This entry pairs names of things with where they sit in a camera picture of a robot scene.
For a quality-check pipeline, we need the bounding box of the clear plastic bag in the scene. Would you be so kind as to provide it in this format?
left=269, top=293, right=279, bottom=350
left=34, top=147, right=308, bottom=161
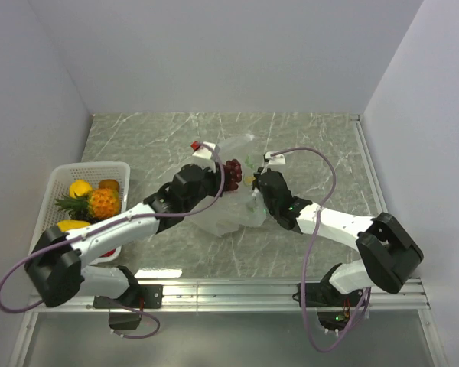
left=188, top=134, right=266, bottom=237

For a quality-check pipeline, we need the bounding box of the red grape bunch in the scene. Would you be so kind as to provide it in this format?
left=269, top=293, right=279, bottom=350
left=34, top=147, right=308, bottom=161
left=223, top=159, right=243, bottom=192

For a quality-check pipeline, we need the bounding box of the orange fruit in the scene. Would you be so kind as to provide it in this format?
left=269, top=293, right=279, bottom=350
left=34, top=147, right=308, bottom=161
left=55, top=188, right=121, bottom=222

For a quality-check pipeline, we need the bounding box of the yellow banana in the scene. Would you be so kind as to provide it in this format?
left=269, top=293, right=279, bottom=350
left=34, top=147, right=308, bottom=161
left=57, top=219, right=90, bottom=232

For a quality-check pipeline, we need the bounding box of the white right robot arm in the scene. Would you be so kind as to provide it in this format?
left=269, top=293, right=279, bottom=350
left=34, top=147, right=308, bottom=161
left=253, top=170, right=424, bottom=306

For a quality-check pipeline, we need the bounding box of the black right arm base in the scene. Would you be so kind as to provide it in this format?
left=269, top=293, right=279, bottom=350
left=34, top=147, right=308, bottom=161
left=305, top=283, right=363, bottom=333

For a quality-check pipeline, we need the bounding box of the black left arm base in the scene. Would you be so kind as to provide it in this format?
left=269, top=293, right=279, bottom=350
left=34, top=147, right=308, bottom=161
left=93, top=284, right=163, bottom=335

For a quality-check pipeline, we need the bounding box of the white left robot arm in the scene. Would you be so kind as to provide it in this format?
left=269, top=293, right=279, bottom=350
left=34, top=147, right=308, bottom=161
left=24, top=164, right=225, bottom=308

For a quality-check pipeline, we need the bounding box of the red pepper in basket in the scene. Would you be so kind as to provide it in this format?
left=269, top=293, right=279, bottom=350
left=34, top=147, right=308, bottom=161
left=101, top=250, right=116, bottom=258

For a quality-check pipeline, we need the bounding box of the yellow bell pepper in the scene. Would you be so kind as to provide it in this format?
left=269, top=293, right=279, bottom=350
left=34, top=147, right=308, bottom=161
left=69, top=180, right=93, bottom=199

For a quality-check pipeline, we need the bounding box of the white plastic basket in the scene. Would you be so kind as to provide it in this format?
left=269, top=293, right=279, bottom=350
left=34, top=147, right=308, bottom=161
left=29, top=161, right=131, bottom=252

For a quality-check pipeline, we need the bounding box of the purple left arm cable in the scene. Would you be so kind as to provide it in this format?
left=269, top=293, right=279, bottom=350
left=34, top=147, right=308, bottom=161
left=0, top=141, right=226, bottom=340

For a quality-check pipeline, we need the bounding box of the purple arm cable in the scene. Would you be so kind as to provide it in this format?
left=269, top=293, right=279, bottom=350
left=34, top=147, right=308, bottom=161
left=271, top=147, right=372, bottom=352
left=0, top=141, right=226, bottom=340

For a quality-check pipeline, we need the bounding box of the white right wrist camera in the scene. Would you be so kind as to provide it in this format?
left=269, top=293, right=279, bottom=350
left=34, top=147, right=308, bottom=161
left=264, top=151, right=286, bottom=167

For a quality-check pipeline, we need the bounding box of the aluminium side rail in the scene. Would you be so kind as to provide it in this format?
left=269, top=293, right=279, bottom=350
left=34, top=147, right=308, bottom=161
left=350, top=114, right=389, bottom=213

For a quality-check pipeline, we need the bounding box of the aluminium mounting rail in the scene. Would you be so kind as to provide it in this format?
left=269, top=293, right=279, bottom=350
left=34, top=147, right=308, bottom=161
left=27, top=278, right=431, bottom=313

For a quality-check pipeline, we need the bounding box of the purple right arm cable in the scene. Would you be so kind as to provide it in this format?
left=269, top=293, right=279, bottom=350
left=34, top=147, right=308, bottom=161
left=271, top=147, right=372, bottom=352

